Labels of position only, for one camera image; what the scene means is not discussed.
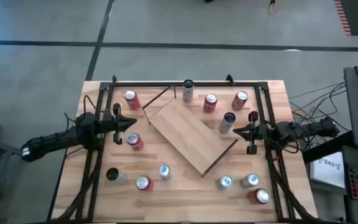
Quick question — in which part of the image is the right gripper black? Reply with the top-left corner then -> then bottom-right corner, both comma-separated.
232,111 -> 270,156

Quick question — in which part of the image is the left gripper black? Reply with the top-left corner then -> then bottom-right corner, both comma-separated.
101,103 -> 137,146

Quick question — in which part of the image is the tall white Celsius can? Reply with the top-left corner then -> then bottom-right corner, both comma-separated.
218,111 -> 237,134

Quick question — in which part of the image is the red Fanta can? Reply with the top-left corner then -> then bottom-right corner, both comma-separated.
126,132 -> 145,152
203,93 -> 219,114
124,89 -> 141,111

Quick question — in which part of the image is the blue silver Red Bull can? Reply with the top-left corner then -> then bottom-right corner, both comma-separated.
215,175 -> 234,191
158,164 -> 172,181
239,173 -> 260,189

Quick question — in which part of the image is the tall silver black-top can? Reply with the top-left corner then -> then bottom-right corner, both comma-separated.
106,167 -> 128,185

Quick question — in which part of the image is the red Coca-Cola zero sugar can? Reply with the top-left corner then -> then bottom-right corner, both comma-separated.
135,174 -> 154,192

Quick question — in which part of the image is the tall white palm print can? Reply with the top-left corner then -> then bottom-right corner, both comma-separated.
182,79 -> 195,104

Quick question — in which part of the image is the black desk beam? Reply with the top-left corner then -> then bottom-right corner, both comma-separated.
301,130 -> 354,163

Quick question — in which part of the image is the white paper sign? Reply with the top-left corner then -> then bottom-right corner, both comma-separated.
309,151 -> 346,190

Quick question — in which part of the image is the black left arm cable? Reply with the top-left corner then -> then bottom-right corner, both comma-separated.
82,94 -> 107,113

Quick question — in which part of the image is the black aluminium rig frame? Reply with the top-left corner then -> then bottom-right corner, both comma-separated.
47,74 -> 318,223

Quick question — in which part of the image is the black floor cable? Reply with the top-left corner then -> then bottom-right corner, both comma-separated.
287,81 -> 347,100

